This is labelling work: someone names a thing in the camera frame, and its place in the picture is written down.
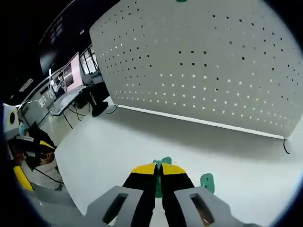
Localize black bag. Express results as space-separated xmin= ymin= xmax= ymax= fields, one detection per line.
xmin=89 ymin=84 xmax=106 ymax=105

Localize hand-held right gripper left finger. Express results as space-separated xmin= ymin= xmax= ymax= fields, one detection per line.
xmin=82 ymin=162 xmax=158 ymax=227

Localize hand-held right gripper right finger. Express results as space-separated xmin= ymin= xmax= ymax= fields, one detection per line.
xmin=160 ymin=162 xmax=240 ymax=227

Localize large dark wall display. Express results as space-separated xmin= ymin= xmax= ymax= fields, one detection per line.
xmin=39 ymin=15 xmax=66 ymax=74

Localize white perforated mounting plate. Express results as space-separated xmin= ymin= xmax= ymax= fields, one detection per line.
xmin=89 ymin=0 xmax=300 ymax=155

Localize black laptop stand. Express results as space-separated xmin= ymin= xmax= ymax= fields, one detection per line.
xmin=60 ymin=104 xmax=83 ymax=130

